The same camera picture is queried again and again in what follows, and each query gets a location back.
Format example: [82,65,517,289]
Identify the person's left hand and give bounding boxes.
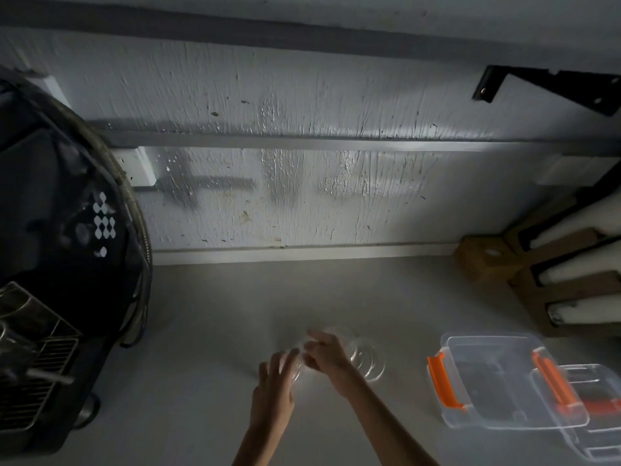
[250,349,304,435]

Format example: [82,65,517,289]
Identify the person's right hand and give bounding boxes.
[303,329,363,399]

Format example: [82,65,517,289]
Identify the clear glass jar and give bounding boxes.
[290,326,388,385]

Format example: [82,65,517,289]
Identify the person's right forearm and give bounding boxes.
[340,376,440,466]

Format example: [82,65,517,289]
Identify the person's left forearm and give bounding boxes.
[232,422,292,466]

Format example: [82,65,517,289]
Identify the clear container with orange latches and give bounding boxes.
[426,332,591,430]

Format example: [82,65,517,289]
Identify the brown wooden holder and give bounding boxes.
[455,188,621,338]

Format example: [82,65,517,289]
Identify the white paper roll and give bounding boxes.
[534,245,621,288]
[528,186,621,251]
[547,293,621,329]

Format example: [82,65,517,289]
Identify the black appliance with white dots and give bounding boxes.
[0,68,154,456]

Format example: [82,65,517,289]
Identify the clear plastic container lid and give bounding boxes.
[531,363,621,464]

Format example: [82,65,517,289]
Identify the metal wall rail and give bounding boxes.
[94,130,621,154]

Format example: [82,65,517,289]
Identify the white wall socket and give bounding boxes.
[109,146,159,191]

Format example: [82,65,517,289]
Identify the metal wire rack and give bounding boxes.
[0,281,82,431]

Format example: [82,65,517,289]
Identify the black metal bracket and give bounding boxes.
[473,65,621,118]

